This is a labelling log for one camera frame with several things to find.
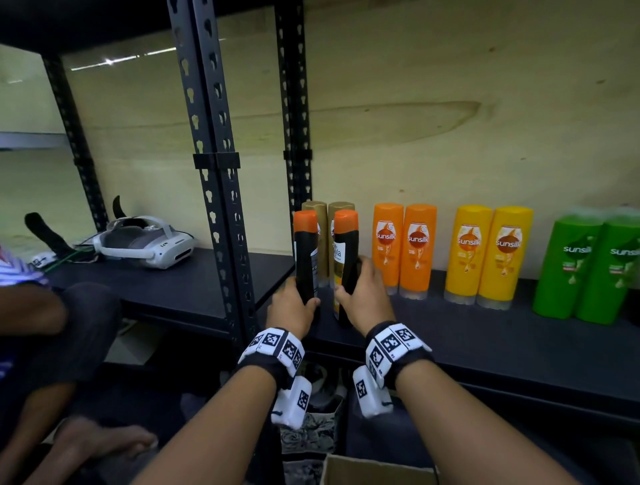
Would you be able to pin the person's right hand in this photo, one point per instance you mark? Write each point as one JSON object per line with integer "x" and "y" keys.
{"x": 370, "y": 305}

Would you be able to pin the person's left hand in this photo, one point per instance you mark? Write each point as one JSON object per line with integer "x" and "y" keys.
{"x": 290, "y": 315}

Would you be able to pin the small orange shampoo bottle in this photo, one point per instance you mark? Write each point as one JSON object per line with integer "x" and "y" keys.
{"x": 417, "y": 250}
{"x": 386, "y": 250}

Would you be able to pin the black orange-capped shampoo bottle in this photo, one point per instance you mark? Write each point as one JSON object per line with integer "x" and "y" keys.
{"x": 305, "y": 250}
{"x": 346, "y": 250}

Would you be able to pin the small gold shampoo bottle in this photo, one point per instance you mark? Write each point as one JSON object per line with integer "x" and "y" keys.
{"x": 321, "y": 240}
{"x": 342, "y": 206}

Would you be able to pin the small yellow shampoo bottle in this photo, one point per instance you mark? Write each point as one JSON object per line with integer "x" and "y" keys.
{"x": 467, "y": 255}
{"x": 505, "y": 260}

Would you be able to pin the brown cardboard box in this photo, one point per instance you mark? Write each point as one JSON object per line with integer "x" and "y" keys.
{"x": 375, "y": 472}

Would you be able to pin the person's right forearm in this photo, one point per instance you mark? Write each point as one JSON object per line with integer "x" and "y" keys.
{"x": 470, "y": 434}

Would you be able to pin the person's left forearm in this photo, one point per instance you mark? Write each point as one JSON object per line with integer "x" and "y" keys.
{"x": 215, "y": 434}

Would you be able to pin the left wristband with marker tags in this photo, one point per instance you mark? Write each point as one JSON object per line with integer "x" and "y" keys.
{"x": 272, "y": 350}

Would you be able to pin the wristband with marker tags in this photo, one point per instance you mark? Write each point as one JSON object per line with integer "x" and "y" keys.
{"x": 272, "y": 350}
{"x": 395, "y": 350}

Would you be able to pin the right wristband with marker tags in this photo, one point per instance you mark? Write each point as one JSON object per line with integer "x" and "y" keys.
{"x": 395, "y": 350}

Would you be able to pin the patterned fabric bag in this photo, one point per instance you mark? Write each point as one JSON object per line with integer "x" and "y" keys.
{"x": 310, "y": 429}

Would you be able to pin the black printed bag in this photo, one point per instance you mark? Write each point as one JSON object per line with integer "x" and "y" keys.
{"x": 380, "y": 434}

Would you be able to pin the white plastic device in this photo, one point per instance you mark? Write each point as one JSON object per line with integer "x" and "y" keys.
{"x": 150, "y": 247}

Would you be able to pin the white marker tag block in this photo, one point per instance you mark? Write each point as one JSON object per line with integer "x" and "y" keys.
{"x": 44, "y": 260}

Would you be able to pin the white metal rack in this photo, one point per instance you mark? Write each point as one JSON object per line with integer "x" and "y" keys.
{"x": 30, "y": 141}

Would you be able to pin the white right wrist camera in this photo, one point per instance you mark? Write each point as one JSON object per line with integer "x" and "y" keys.
{"x": 370, "y": 392}

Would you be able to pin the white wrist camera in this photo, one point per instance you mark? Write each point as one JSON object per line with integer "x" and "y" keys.
{"x": 292, "y": 402}
{"x": 370, "y": 392}

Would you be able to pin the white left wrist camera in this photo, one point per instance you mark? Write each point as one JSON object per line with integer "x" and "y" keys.
{"x": 292, "y": 402}

